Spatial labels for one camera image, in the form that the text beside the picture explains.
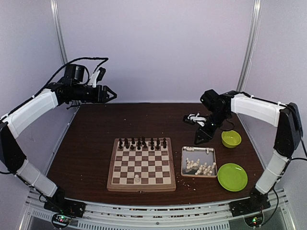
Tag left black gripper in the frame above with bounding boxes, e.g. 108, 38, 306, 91
72, 84, 118, 103

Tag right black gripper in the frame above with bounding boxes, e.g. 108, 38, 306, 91
194, 109, 230, 145

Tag metal tray with wood rim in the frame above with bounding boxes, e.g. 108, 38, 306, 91
181, 146, 218, 178

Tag white chess piece one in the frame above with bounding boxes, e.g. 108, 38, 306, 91
134, 174, 141, 183

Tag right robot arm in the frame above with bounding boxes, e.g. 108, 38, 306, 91
185, 89, 303, 212

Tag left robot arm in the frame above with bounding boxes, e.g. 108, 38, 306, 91
0, 83, 117, 213

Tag white pieces pile in tray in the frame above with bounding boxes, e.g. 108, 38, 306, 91
183, 158, 216, 176

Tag black chess piece far right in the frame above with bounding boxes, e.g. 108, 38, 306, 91
163, 138, 167, 149

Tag wooden chess board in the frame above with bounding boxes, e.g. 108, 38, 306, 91
107, 137, 176, 192

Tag small green bowl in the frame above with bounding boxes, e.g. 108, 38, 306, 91
221, 130, 242, 149

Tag green plate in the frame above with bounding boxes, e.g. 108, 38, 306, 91
217, 163, 248, 192

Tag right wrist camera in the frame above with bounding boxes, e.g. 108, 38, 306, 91
183, 113, 207, 127

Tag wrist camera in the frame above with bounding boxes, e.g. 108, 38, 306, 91
86, 67, 106, 88
183, 113, 207, 127

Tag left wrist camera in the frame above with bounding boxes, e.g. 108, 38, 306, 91
86, 67, 106, 88

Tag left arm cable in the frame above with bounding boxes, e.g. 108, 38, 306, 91
33, 57, 109, 96

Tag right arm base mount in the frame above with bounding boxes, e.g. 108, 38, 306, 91
229, 187, 271, 217

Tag aluminium front rail frame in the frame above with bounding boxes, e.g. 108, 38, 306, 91
19, 188, 293, 230

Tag left aluminium corner post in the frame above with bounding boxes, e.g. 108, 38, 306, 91
50, 0, 68, 65

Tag aluminium corner post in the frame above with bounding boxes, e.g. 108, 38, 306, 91
237, 0, 262, 91
50, 0, 68, 65

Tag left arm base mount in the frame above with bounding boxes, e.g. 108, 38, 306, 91
44, 198, 86, 218

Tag right aluminium corner post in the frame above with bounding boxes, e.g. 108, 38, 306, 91
237, 0, 262, 91

